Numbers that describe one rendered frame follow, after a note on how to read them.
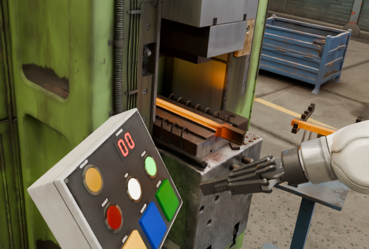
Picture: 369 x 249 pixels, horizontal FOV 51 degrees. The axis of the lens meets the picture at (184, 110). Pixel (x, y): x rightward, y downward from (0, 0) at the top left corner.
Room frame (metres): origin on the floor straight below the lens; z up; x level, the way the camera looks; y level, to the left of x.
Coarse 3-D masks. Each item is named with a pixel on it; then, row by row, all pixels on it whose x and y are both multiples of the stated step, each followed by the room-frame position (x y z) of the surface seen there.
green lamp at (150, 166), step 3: (147, 159) 0.79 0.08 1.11; (150, 159) 0.80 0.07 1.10; (147, 162) 0.79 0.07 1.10; (150, 162) 0.80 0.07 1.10; (153, 162) 0.81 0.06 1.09; (147, 165) 0.78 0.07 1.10; (150, 165) 0.79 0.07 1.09; (153, 165) 0.80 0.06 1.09; (147, 168) 0.77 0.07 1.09; (150, 168) 0.78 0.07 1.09; (153, 168) 0.79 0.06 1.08; (150, 171) 0.78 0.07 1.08; (153, 171) 0.79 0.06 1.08; (150, 174) 0.77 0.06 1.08; (153, 174) 0.78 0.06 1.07
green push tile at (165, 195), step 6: (168, 180) 0.82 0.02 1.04; (162, 186) 0.78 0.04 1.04; (168, 186) 0.80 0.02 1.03; (156, 192) 0.76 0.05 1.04; (162, 192) 0.77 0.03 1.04; (168, 192) 0.79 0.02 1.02; (174, 192) 0.81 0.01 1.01; (156, 198) 0.75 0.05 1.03; (162, 198) 0.76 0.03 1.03; (168, 198) 0.78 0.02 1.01; (174, 198) 0.80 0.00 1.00; (162, 204) 0.75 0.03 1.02; (168, 204) 0.76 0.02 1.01; (174, 204) 0.79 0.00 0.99; (168, 210) 0.75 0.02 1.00; (174, 210) 0.77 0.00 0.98; (168, 216) 0.74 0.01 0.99
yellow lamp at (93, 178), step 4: (92, 168) 0.62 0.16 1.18; (88, 172) 0.61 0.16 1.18; (92, 172) 0.61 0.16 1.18; (96, 172) 0.62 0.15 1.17; (88, 176) 0.60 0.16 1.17; (92, 176) 0.61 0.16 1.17; (96, 176) 0.62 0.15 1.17; (88, 180) 0.59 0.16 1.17; (92, 180) 0.60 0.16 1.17; (96, 180) 0.61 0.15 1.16; (100, 180) 0.62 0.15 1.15; (88, 184) 0.59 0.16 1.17; (92, 184) 0.60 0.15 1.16; (96, 184) 0.60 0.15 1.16; (100, 184) 0.62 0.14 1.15; (92, 188) 0.59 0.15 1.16; (96, 188) 0.60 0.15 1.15
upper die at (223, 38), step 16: (160, 32) 1.25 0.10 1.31; (176, 32) 1.20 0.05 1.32; (192, 32) 1.17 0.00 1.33; (208, 32) 1.13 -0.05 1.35; (224, 32) 1.18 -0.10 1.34; (240, 32) 1.26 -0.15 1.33; (176, 48) 1.20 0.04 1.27; (192, 48) 1.16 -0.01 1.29; (208, 48) 1.13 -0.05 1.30; (224, 48) 1.19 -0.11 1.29; (240, 48) 1.27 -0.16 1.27
